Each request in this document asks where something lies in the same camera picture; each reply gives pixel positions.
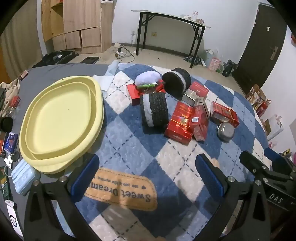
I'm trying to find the grey bed sheet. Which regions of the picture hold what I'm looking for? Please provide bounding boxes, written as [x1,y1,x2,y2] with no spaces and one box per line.
[0,63,112,232]

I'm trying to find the dark brown door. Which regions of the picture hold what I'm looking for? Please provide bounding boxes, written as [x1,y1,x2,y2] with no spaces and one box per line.
[232,4,287,93]

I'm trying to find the red box under cap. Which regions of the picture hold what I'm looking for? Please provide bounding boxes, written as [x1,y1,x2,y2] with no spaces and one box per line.
[126,80,166,106]

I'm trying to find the black white yarn roll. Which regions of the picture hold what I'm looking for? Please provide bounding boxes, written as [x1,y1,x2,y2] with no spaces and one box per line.
[162,68,191,99]
[139,92,169,128]

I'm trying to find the power strip with cables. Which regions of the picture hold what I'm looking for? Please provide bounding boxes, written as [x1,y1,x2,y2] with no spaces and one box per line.
[115,45,135,64]

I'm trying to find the blue snack packet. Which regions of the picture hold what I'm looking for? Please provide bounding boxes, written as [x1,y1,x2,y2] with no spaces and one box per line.
[4,133,19,154]

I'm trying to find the small red box on bed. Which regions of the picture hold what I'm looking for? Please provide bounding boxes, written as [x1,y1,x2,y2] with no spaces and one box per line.
[10,96,21,108]

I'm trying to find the black round cap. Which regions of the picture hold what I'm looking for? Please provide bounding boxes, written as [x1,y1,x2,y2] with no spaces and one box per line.
[0,116,14,133]

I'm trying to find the red flat box top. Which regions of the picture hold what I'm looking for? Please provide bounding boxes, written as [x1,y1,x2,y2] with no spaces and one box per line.
[189,81,209,97]

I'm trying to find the blue white checkered blanket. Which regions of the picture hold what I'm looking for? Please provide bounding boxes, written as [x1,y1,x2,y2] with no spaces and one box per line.
[76,64,271,240]

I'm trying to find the red cigarette box right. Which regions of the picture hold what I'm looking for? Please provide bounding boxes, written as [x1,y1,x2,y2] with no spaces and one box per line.
[210,101,240,128]

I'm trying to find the wooden cabinet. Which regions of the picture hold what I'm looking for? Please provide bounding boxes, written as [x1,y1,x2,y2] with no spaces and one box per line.
[37,1,114,54]

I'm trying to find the black suitcase on floor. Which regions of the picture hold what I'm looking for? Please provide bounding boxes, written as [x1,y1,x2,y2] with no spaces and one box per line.
[32,50,79,68]

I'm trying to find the red cigarette box with QR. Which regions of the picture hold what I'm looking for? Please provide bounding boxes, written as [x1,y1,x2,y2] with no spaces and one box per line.
[189,105,209,142]

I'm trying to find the round metal tin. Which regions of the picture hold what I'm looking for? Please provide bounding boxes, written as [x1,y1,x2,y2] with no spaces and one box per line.
[216,122,235,143]

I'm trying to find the beige curtain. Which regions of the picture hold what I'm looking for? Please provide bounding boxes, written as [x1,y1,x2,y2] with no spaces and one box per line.
[1,0,42,80]

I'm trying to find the black folding table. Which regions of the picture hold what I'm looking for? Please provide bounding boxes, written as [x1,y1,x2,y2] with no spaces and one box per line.
[134,9,210,69]

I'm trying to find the beige clothing pile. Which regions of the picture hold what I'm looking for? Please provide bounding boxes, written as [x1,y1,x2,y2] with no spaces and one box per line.
[1,78,20,118]

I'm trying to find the large red cigarette carton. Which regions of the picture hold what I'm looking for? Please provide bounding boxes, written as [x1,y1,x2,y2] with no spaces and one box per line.
[164,101,193,145]

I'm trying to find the black flat tray on floor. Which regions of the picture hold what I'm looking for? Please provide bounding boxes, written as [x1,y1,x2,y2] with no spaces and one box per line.
[81,56,99,65]

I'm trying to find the light blue plastic case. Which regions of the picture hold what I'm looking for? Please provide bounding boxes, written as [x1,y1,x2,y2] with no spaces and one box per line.
[11,159,41,196]

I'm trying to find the white blue fuzzy cap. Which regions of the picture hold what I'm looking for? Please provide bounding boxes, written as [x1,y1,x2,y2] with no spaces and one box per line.
[134,71,161,87]

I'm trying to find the snack boxes by door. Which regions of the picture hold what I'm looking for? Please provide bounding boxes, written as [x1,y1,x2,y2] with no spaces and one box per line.
[246,84,271,117]

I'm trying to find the red silver cigarette box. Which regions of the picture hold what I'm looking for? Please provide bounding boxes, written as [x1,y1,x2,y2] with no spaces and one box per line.
[182,89,204,106]

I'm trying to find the pink bag on floor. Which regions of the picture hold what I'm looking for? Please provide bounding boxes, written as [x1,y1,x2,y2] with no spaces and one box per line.
[208,57,221,72]

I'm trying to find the yellow plastic tray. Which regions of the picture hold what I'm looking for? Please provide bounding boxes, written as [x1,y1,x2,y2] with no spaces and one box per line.
[19,76,104,174]

